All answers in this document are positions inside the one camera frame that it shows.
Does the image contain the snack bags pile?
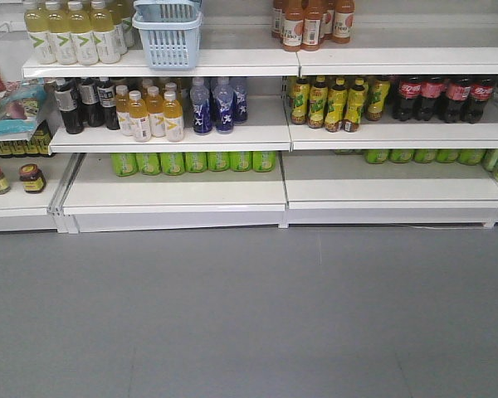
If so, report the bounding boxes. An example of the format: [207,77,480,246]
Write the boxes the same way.
[0,76,51,158]

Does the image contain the orange C100 juice bottle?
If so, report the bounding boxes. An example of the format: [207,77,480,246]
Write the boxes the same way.
[332,0,355,44]
[282,0,304,52]
[301,0,323,51]

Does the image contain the light blue plastic basket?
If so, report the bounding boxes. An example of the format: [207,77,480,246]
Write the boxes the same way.
[132,0,203,70]

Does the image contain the green drink bottle row right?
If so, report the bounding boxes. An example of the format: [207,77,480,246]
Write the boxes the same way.
[334,148,498,182]

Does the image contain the plastic cola bottle red label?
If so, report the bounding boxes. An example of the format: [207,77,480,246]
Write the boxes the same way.
[442,76,471,124]
[392,75,423,122]
[416,75,445,121]
[461,75,496,124]

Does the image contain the green drink bottle row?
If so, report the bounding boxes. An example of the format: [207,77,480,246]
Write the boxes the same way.
[334,148,498,182]
[110,151,277,177]

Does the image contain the blue sports drink bottle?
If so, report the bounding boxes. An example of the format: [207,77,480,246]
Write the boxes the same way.
[213,76,234,133]
[230,76,248,124]
[190,76,212,135]

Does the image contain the yellow lemon tea bottle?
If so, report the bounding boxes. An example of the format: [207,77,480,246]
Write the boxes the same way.
[324,76,348,133]
[365,75,391,121]
[290,76,310,125]
[344,77,365,133]
[307,75,328,129]

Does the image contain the dark tea bottle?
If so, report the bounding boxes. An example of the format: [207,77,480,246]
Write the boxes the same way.
[54,78,84,134]
[79,77,105,127]
[96,77,120,130]

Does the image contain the orange vitamin drink bottle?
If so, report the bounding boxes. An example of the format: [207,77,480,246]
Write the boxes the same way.
[128,90,152,143]
[164,91,184,143]
[146,86,166,138]

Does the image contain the pale yellow drink bottle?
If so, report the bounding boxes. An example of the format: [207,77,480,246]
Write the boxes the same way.
[45,1,77,66]
[90,1,121,64]
[23,1,56,65]
[67,1,99,66]

